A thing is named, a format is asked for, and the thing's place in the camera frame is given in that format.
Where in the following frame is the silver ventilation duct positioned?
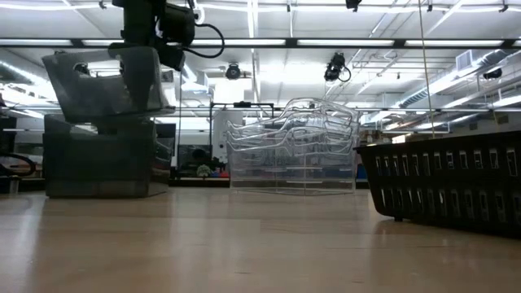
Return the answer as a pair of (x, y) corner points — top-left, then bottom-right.
(396, 48), (521, 111)

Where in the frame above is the black round hanging device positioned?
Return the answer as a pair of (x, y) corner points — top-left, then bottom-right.
(225, 62), (242, 81)

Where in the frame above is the black hanging camera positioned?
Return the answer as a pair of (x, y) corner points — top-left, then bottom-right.
(323, 51), (352, 83)

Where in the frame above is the black aluminium table frame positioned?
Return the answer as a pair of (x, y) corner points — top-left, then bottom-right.
(0, 37), (521, 50)

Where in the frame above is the yellow cable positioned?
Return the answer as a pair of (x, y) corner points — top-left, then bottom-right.
(417, 0), (436, 139)

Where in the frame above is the black curved cable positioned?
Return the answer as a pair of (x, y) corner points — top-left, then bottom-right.
(0, 151), (37, 179)

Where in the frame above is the clear plastic bin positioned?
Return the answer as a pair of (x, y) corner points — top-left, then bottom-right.
(225, 96), (361, 180)
(225, 112), (361, 188)
(225, 124), (361, 197)

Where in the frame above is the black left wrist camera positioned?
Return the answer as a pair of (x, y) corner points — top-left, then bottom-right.
(156, 2), (197, 72)

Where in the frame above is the black mesh basket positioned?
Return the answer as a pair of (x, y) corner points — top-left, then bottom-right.
(352, 129), (521, 238)

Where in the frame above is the person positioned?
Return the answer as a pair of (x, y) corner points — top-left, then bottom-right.
(181, 148), (225, 179)

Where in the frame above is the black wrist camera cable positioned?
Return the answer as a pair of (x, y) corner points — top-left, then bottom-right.
(182, 22), (226, 60)

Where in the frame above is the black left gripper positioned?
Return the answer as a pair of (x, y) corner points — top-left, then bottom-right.
(107, 0), (164, 114)

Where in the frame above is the smoky grey plastic bin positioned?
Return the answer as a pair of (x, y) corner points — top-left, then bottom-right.
(42, 121), (171, 199)
(42, 46), (177, 125)

